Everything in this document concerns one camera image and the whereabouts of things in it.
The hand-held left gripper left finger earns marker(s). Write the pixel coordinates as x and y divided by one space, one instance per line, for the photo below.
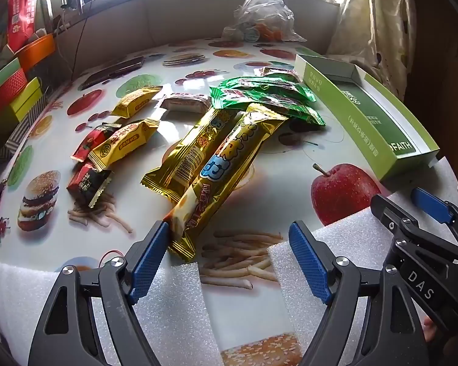
149 263

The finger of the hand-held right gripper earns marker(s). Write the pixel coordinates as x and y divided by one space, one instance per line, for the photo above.
431 205
391 213

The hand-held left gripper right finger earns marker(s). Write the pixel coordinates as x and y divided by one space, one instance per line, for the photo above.
309 259

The green white cardboard box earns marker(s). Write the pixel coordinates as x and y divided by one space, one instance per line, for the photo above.
385 122

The red black candy packet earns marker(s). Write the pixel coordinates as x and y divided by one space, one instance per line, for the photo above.
89 143
87 183

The long gold snack packet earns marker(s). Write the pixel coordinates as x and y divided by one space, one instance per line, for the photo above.
183 156
221 175

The yellow candy packet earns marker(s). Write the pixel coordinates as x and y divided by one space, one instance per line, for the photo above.
122 143
135 101

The person's right hand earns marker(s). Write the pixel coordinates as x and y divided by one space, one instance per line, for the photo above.
430 324

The black white striped box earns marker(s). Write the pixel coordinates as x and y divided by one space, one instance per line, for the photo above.
25 131

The cream patterned curtain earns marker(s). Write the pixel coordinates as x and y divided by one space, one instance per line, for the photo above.
370 26

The black phone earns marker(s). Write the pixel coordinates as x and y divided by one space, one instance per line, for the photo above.
112 72

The yellow-green box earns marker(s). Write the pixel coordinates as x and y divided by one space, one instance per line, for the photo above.
26 101

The orange wrapped item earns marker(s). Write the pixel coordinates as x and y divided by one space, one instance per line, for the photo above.
269 30

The small round sealed cup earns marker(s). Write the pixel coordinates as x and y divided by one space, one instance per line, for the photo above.
252 32

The red box with green lid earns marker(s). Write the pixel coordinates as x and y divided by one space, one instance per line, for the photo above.
7 82

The orange box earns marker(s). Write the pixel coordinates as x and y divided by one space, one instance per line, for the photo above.
38 51

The clear plastic bag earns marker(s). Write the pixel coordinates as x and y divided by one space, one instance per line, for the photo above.
267 7

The red snack bag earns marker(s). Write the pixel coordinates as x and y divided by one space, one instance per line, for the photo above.
23 11

